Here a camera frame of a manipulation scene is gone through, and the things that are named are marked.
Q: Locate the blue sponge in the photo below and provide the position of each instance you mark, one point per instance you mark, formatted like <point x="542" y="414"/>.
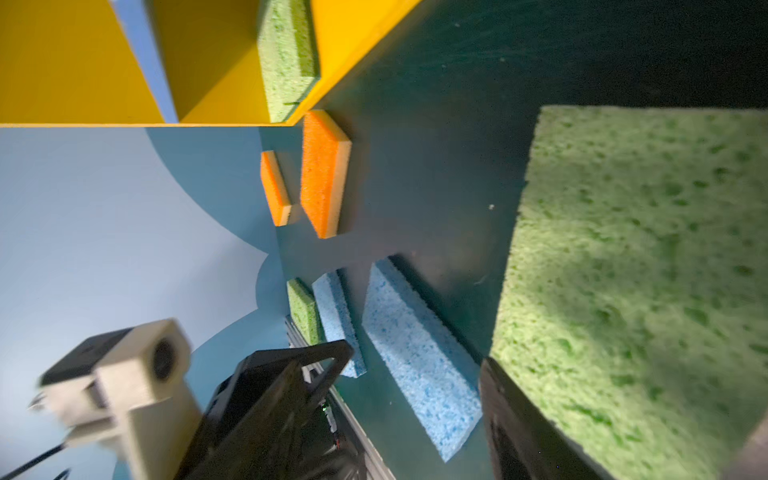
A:
<point x="336" y="319"/>
<point x="434" y="372"/>

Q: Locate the green sponge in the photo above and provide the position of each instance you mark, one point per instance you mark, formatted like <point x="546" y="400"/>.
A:
<point x="634" y="306"/>
<point x="304" y="312"/>
<point x="288" y="55"/>

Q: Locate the orange sponge far left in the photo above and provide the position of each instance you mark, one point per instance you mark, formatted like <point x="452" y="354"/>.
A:
<point x="279" y="202"/>

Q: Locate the blue sponge left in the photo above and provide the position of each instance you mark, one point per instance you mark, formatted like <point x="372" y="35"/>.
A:
<point x="336" y="319"/>

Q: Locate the blue sponge centre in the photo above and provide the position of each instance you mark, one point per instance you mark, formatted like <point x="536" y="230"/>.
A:
<point x="434" y="372"/>

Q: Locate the orange sponge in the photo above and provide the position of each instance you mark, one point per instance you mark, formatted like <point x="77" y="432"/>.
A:
<point x="279" y="202"/>
<point x="325" y="157"/>

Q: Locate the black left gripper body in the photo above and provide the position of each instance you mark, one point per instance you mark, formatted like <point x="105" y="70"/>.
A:
<point x="248" y="430"/>

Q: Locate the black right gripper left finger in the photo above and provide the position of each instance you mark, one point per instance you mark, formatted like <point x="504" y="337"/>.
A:
<point x="304" y="398"/>

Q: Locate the orange sponge left of centre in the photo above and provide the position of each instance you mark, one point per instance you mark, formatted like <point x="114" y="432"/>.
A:
<point x="325" y="157"/>

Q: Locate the yellow wooden shelf unit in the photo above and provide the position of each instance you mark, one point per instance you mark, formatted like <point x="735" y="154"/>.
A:
<point x="132" y="63"/>

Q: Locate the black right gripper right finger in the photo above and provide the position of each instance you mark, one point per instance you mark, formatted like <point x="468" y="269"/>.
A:
<point x="523" y="444"/>

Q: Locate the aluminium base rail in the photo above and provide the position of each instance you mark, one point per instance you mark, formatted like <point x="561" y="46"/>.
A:
<point x="348" y="431"/>

